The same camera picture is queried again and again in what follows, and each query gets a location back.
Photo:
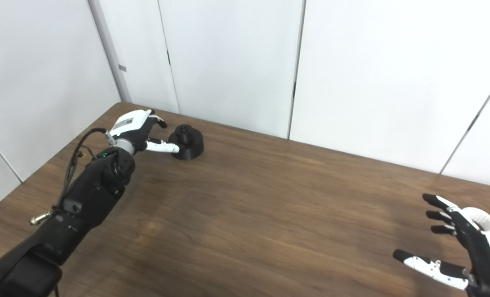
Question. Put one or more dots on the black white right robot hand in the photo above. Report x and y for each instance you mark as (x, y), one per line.
(486, 255)

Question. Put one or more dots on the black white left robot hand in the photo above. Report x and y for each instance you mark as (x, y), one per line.
(135, 128)

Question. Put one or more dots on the round black part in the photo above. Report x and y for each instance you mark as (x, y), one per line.
(191, 146)

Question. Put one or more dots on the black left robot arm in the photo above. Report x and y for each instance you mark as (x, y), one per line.
(88, 198)

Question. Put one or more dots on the grey wall post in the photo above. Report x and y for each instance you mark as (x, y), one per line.
(112, 53)

